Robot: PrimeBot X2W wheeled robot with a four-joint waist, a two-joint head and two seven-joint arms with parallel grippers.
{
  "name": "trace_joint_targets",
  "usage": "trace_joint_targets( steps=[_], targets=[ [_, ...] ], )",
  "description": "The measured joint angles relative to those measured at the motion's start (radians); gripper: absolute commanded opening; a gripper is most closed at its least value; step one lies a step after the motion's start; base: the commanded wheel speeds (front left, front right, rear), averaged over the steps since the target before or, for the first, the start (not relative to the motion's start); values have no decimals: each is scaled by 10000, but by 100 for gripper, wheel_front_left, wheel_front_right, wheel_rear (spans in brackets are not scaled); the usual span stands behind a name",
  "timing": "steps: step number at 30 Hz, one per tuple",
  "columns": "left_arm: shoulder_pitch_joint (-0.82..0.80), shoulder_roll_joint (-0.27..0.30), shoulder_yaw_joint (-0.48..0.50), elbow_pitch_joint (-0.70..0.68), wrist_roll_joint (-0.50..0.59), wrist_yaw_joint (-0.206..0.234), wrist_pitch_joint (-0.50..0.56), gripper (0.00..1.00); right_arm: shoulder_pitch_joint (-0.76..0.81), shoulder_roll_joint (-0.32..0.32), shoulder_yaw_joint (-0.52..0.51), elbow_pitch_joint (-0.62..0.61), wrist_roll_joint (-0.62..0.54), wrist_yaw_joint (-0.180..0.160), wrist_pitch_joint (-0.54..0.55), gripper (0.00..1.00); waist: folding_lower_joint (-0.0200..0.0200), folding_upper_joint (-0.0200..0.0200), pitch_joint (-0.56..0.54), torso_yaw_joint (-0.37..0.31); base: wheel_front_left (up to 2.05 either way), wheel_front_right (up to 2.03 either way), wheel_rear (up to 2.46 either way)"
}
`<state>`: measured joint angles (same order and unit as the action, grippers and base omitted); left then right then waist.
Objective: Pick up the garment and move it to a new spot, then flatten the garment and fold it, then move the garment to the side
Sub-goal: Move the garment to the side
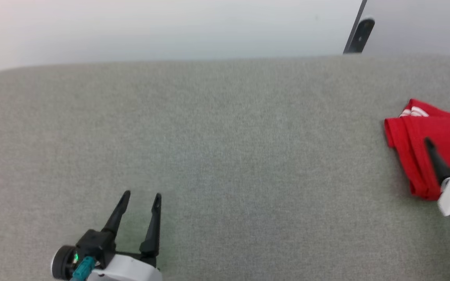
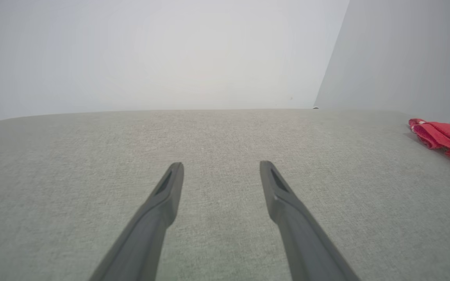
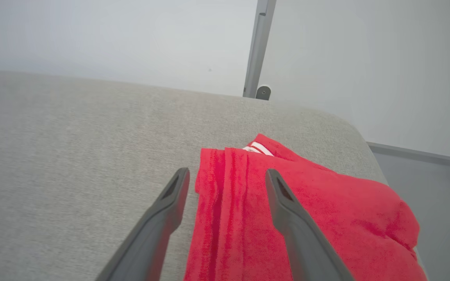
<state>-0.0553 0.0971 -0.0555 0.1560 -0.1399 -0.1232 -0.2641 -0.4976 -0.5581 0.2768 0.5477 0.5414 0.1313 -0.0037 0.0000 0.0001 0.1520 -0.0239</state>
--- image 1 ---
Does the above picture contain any red and white shirt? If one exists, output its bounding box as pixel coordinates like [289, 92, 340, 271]
[384, 98, 450, 201]

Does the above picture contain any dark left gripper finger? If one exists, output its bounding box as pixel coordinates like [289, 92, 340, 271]
[139, 193, 162, 268]
[101, 190, 131, 235]

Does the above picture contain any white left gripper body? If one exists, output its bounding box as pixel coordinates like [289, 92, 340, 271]
[51, 245, 163, 281]

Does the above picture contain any grey fabric sofa cushion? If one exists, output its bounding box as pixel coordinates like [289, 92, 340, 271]
[0, 55, 450, 281]

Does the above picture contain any teal left camera connector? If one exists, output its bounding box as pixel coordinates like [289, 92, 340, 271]
[71, 256, 96, 281]

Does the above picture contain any dark metal bracket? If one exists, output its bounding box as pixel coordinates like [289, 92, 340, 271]
[343, 0, 376, 55]

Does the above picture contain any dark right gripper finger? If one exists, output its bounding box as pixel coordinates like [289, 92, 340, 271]
[423, 137, 450, 186]

